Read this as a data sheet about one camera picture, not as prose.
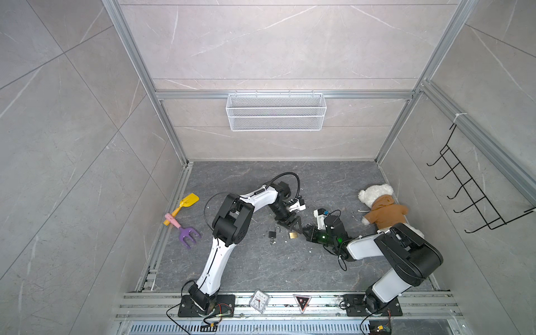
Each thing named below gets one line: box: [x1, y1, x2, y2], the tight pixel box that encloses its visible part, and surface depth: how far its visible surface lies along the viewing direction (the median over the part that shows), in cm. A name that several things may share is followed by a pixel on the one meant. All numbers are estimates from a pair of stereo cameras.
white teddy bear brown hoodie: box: [358, 183, 425, 240], surface depth 95 cm
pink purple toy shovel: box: [164, 212, 202, 250], surface depth 92 cm
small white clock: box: [248, 288, 271, 314], surface depth 75 cm
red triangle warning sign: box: [293, 293, 312, 315], surface depth 76 cm
